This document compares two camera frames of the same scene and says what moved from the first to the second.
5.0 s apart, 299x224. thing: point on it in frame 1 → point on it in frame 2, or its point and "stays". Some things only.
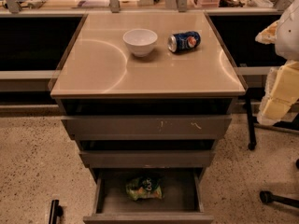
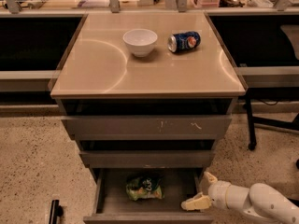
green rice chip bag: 142,188 stays
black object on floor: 55,212 stays
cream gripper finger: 282,91 → 197,203
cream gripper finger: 268,35 → 210,177
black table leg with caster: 252,141 stays
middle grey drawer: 148,159 stays
